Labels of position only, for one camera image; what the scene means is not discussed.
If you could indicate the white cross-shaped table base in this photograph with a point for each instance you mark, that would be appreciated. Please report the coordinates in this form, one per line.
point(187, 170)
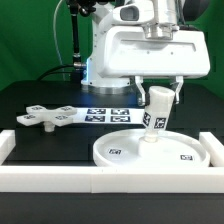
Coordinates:
point(50, 118)

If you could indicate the white marker sheet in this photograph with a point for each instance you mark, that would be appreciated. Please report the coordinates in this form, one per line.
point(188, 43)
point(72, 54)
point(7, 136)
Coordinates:
point(108, 116)

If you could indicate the white fence bar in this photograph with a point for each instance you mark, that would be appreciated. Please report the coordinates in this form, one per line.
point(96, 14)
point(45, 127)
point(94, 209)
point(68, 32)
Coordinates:
point(65, 179)
point(7, 143)
point(214, 147)

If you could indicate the white left fence bar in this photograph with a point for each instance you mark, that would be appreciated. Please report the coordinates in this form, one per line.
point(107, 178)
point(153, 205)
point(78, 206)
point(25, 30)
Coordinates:
point(7, 143)

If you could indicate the white round table top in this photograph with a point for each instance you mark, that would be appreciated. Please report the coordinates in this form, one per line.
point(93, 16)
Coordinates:
point(130, 148)

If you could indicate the white right fence bar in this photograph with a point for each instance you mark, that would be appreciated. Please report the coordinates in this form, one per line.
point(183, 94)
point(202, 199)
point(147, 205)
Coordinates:
point(214, 147)

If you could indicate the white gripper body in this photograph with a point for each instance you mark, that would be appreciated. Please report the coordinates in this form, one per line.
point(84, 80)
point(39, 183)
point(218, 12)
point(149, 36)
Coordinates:
point(124, 51)

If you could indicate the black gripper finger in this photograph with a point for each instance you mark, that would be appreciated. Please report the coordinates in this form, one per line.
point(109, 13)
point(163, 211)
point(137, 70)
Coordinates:
point(176, 85)
point(141, 91)

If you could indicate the white front fence bar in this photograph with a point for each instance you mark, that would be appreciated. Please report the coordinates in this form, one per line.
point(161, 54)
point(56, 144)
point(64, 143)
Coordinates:
point(65, 179)

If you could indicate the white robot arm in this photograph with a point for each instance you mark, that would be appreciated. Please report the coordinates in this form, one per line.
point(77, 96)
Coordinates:
point(159, 19)

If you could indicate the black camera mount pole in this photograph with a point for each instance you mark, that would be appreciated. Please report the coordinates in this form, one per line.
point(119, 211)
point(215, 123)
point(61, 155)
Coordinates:
point(83, 8)

